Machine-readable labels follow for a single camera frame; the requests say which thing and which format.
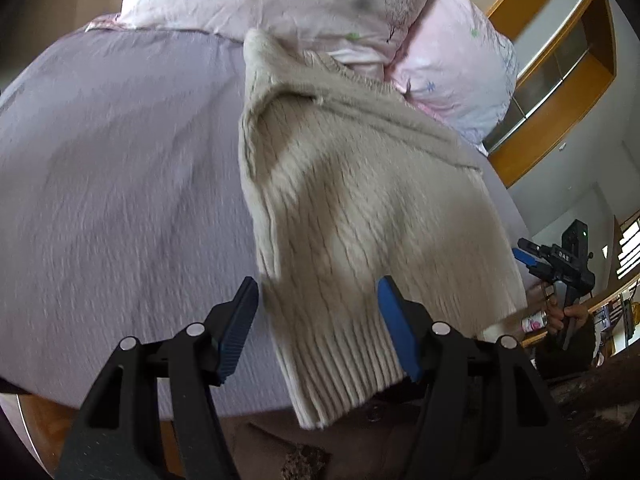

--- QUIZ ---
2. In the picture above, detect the person's right hand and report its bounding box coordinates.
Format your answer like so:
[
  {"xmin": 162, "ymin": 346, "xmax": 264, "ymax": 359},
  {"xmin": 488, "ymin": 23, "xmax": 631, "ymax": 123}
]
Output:
[{"xmin": 546, "ymin": 294, "xmax": 591, "ymax": 335}]

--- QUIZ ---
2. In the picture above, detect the pink floral pillow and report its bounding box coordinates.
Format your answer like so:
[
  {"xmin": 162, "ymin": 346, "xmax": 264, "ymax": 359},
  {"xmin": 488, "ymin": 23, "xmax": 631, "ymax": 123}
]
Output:
[
  {"xmin": 385, "ymin": 0, "xmax": 518, "ymax": 146},
  {"xmin": 90, "ymin": 0, "xmax": 427, "ymax": 79}
]

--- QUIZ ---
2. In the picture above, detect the lavender bed sheet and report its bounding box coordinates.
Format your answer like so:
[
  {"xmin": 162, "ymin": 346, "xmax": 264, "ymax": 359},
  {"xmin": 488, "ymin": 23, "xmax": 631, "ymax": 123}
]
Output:
[{"xmin": 0, "ymin": 24, "xmax": 532, "ymax": 420}]

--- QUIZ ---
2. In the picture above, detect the beige knit sweater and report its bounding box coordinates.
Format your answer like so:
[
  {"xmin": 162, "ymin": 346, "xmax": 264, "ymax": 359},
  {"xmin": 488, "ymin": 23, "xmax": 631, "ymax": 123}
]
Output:
[{"xmin": 239, "ymin": 29, "xmax": 526, "ymax": 429}]

